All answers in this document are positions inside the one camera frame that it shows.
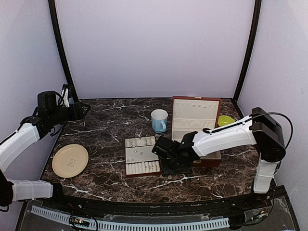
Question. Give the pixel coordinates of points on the black left corner post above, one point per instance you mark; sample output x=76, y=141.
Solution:
x=60, y=47

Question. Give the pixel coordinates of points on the light blue mug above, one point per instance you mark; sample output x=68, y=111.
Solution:
x=159, y=120

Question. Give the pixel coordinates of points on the brown jewelry tray insert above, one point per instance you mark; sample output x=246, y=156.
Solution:
x=146, y=164

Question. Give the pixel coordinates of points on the black right corner post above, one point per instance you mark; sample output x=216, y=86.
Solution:
x=249, y=50

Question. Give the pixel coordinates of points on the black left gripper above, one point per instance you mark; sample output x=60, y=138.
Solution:
x=78, y=110

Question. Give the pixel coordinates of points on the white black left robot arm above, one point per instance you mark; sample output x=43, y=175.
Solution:
x=11, y=148

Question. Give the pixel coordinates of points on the green bowl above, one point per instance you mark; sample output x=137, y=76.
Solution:
x=225, y=120

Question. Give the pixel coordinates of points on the brown jewelry box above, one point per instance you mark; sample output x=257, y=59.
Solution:
x=193, y=114

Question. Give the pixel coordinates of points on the white slotted cable duct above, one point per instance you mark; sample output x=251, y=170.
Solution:
x=129, y=223

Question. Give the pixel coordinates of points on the black corner post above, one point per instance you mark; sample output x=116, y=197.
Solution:
x=249, y=50
x=60, y=47

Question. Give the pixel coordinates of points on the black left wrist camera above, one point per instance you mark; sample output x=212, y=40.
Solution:
x=66, y=92

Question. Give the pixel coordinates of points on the beige round plate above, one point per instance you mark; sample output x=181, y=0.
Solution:
x=70, y=161

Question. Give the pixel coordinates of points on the black front table rail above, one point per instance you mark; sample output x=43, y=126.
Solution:
x=233, y=206

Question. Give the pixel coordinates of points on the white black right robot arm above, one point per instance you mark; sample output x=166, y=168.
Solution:
x=259, y=129

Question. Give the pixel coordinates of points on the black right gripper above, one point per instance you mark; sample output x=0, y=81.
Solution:
x=166, y=170

